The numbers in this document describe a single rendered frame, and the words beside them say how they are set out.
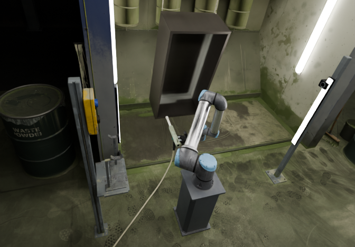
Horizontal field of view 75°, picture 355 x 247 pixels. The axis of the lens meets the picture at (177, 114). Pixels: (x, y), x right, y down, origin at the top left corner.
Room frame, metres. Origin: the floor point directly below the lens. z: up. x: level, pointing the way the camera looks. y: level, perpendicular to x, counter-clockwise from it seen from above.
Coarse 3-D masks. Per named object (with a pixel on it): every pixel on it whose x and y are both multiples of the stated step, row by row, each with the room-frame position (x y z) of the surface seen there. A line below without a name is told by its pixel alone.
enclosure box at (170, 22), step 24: (168, 24) 2.09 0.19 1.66; (192, 24) 2.19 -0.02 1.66; (216, 24) 2.30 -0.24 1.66; (168, 48) 2.02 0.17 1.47; (192, 48) 2.55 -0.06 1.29; (216, 48) 2.41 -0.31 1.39; (168, 72) 2.52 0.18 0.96; (192, 72) 2.65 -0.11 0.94; (168, 96) 2.62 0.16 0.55; (192, 96) 2.70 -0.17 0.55
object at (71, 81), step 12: (72, 84) 0.99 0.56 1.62; (72, 96) 0.98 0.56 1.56; (72, 108) 0.97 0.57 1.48; (84, 120) 0.99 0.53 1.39; (84, 132) 0.99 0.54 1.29; (84, 144) 0.98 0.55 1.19; (84, 156) 0.98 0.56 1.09; (96, 192) 0.99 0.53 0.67; (96, 204) 0.99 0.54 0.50; (96, 216) 0.98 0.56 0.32
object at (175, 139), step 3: (165, 117) 2.18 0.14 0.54; (168, 117) 2.17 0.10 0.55; (168, 120) 2.11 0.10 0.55; (171, 126) 2.00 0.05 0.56; (171, 129) 1.95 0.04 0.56; (171, 132) 1.91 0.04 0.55; (174, 132) 1.90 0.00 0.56; (174, 135) 1.86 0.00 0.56; (174, 138) 1.81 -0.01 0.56; (177, 138) 1.82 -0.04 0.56; (174, 141) 1.79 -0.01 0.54; (177, 141) 1.76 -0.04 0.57; (174, 144) 1.83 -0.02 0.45; (177, 144) 1.74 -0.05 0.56; (174, 147) 1.83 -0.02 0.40
